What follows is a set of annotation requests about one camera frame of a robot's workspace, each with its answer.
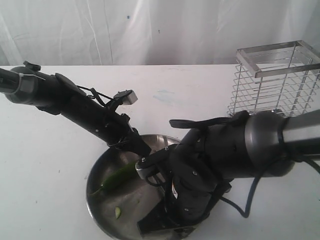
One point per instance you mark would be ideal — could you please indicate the white backdrop curtain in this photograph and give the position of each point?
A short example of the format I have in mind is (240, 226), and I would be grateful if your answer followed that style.
(149, 32)

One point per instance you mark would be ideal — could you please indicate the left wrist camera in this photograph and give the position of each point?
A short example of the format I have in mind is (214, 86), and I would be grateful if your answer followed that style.
(126, 97)

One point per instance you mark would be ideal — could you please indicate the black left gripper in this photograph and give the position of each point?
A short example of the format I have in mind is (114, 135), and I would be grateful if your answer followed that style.
(90, 113)

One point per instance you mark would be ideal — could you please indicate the round steel plate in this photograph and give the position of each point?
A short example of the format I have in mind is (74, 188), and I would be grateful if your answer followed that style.
(136, 198)

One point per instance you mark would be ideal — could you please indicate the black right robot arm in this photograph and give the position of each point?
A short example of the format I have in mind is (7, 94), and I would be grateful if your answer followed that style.
(260, 145)

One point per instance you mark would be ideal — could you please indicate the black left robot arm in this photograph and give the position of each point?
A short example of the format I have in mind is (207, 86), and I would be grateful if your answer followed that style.
(27, 85)

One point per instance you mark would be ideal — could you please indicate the wire metal utensil rack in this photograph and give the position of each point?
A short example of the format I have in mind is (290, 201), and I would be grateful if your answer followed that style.
(280, 77)

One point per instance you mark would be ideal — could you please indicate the small cucumber slice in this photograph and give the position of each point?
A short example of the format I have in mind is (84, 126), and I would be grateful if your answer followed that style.
(117, 212)

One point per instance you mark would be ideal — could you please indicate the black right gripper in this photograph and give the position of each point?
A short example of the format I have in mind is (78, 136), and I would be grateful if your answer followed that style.
(194, 189)

